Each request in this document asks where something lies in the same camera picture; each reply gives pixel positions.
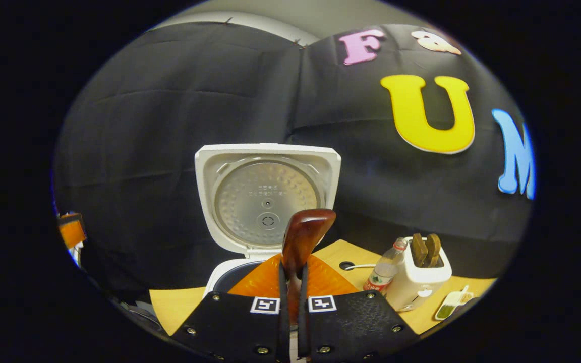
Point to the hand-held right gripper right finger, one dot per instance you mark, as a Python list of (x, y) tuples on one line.
[(351, 327)]

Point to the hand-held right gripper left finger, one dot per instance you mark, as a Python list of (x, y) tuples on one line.
[(230, 327)]

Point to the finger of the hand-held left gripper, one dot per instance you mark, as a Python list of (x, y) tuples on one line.
[(71, 232)]

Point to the brown wooden spoon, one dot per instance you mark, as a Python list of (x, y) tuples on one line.
[(305, 232)]

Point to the white rice cooker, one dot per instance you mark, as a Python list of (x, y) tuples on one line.
[(265, 201)]

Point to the clear plastic water bottle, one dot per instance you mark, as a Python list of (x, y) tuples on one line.
[(384, 275)]

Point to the white toaster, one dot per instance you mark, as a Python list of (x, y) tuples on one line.
[(416, 285)]

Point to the green mung beans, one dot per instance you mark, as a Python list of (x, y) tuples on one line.
[(445, 311)]

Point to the brown toast slice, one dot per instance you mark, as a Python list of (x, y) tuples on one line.
[(419, 250), (432, 248)]

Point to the white divided snack tray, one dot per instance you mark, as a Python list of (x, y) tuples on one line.
[(451, 301)]

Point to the black backdrop cloth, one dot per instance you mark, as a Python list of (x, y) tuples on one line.
[(169, 126)]

